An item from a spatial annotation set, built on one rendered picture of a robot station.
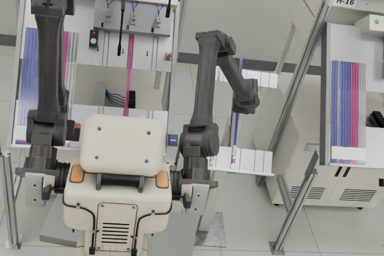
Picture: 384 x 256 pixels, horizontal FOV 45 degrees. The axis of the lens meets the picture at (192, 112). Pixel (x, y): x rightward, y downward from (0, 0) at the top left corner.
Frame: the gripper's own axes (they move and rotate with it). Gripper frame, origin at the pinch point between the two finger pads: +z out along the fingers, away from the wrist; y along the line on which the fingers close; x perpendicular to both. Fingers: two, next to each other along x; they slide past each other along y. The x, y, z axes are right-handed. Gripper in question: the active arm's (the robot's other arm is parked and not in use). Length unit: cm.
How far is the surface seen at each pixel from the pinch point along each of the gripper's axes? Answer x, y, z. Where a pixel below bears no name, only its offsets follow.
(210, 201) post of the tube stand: 44, -5, 47
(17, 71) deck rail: -4, 98, 8
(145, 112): 6.6, 41.1, 6.8
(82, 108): 8, 69, 8
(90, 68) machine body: -25, 68, 70
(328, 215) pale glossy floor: 47, -91, 72
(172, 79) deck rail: -9.7, 31.0, 3.8
